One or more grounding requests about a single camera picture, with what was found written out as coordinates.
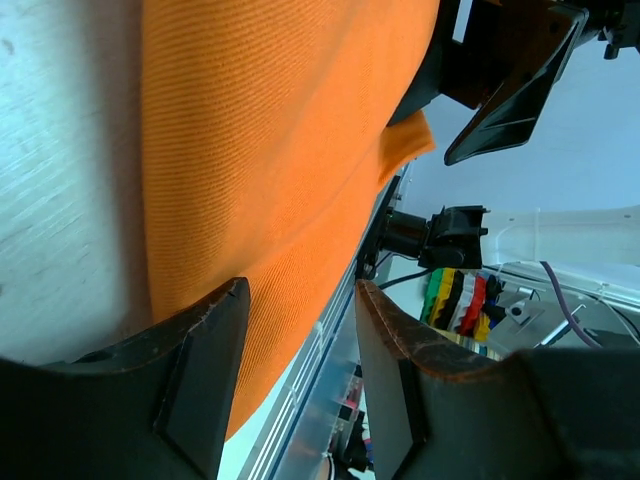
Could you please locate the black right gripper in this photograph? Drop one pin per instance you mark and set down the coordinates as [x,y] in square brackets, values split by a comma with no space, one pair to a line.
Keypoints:
[508,59]

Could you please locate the orange trousers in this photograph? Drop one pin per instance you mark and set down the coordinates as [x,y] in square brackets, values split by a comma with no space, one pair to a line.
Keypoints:
[266,140]

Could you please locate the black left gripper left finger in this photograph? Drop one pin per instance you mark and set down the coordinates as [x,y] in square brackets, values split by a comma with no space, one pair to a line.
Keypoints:
[154,406]

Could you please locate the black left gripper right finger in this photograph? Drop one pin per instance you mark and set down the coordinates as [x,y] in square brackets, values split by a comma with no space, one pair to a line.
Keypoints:
[437,410]

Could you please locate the aluminium table frame rail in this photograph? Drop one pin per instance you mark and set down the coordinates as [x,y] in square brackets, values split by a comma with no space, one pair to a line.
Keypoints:
[297,431]

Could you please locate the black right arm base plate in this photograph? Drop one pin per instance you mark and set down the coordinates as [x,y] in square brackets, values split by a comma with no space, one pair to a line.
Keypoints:
[366,257]

